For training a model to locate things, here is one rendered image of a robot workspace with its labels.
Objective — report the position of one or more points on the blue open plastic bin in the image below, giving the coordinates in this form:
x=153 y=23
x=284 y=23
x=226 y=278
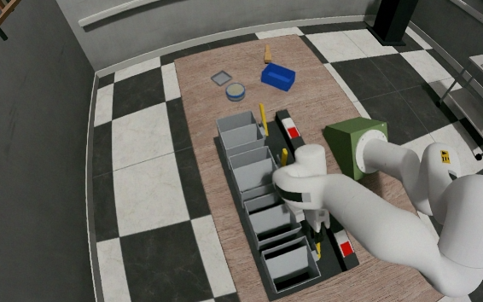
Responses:
x=277 y=76

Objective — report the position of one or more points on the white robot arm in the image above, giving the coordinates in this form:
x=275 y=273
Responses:
x=454 y=265

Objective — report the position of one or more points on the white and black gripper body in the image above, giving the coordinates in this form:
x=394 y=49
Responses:
x=315 y=217

